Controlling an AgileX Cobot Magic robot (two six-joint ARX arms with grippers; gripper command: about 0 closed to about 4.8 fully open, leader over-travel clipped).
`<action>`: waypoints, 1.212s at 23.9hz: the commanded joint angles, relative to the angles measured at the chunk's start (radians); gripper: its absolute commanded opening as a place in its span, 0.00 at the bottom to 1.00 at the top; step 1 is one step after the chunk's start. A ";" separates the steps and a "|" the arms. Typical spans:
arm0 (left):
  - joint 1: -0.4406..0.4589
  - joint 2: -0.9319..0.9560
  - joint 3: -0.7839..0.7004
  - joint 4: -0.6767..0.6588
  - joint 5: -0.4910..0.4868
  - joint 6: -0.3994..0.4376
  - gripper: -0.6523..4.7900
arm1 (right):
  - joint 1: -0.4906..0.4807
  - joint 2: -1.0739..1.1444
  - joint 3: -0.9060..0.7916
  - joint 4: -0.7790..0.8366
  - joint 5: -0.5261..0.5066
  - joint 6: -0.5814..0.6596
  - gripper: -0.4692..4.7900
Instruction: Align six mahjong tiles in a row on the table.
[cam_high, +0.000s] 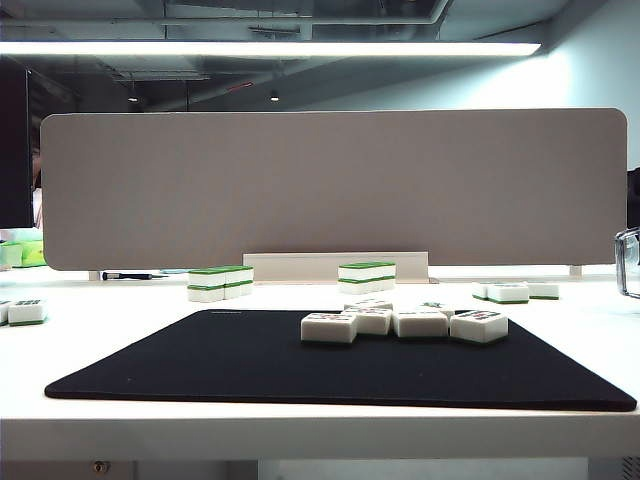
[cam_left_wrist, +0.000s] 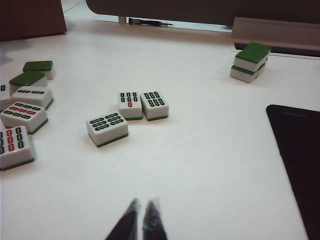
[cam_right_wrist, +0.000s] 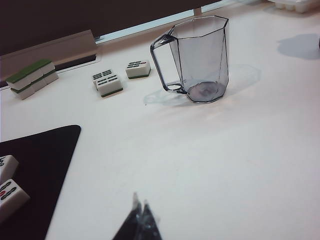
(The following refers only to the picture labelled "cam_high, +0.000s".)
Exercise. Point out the white divider bracket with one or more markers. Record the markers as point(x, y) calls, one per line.
point(94, 275)
point(576, 270)

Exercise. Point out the mahjong tile green sticks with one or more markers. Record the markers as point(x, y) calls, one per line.
point(480, 291)
point(507, 294)

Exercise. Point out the grey perforated vent panel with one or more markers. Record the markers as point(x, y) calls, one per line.
point(631, 467)

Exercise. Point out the four bamboo mahjong tile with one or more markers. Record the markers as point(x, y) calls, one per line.
point(370, 303)

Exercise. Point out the metal bolt under table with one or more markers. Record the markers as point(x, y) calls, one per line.
point(99, 467)

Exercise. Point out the green yellow packet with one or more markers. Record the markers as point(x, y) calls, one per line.
point(32, 254)

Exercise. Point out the light blue paper sheet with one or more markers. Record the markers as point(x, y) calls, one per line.
point(175, 271)

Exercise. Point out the clear plastic container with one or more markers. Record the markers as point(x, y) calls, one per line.
point(630, 265)

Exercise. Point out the black pendant lamp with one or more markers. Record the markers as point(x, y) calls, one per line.
point(274, 96)
point(132, 98)

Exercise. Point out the black office chair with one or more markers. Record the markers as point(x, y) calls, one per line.
point(634, 200)

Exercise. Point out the long ceiling light strip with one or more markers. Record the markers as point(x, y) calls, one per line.
point(250, 48)

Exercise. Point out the grey fabric desk divider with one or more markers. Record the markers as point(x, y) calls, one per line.
point(325, 190)

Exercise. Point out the mahjong tile one red stick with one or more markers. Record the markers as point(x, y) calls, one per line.
point(544, 291)

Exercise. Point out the five bamboo mahjong tile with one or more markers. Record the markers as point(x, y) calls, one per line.
point(477, 327)
point(327, 330)
point(375, 322)

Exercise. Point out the two bamboo mahjong tile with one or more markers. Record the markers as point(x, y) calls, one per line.
point(420, 325)

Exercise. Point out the black monitor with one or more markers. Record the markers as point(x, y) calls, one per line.
point(15, 150)

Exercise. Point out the green white packet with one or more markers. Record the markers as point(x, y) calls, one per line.
point(10, 255)

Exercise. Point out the bird mahjong tile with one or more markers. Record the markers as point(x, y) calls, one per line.
point(436, 305)

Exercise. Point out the mahjong tile many small sticks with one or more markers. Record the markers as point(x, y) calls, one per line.
point(27, 314)
point(4, 314)

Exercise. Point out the black UGREEN mouse mat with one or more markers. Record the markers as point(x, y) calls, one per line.
point(250, 365)

